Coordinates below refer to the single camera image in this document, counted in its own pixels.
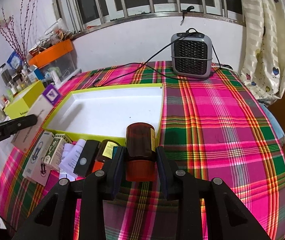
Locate black rectangular device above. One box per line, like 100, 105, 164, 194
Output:
74, 140, 101, 177

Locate orange lid storage bin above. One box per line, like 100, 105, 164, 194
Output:
29, 39, 76, 82

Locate amber bottle yellow label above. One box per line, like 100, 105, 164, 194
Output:
91, 139, 119, 173

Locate green white medicine box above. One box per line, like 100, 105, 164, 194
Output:
43, 134, 72, 172

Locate black power cable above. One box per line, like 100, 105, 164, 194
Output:
92, 27, 233, 88

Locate patterned curtain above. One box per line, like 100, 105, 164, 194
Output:
240, 0, 285, 106

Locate grey portable heater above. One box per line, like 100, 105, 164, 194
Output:
171, 31, 213, 79

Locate white tube blue print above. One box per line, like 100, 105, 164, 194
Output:
59, 139, 87, 177

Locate blue white carton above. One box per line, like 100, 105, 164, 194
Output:
29, 65, 45, 82

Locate white box keychain picture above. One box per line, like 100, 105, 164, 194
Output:
23, 131, 54, 186

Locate amber bottle red cap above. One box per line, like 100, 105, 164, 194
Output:
126, 122, 157, 182

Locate red bud branches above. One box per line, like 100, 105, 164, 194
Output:
0, 0, 38, 61

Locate plaid tablecloth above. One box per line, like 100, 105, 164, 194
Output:
0, 61, 285, 239

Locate yellow-green shallow tray box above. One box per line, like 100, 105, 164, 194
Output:
43, 83, 164, 145

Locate white box purple end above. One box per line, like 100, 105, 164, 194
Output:
11, 84, 61, 152

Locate metal window bars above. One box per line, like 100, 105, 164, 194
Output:
52, 0, 245, 36

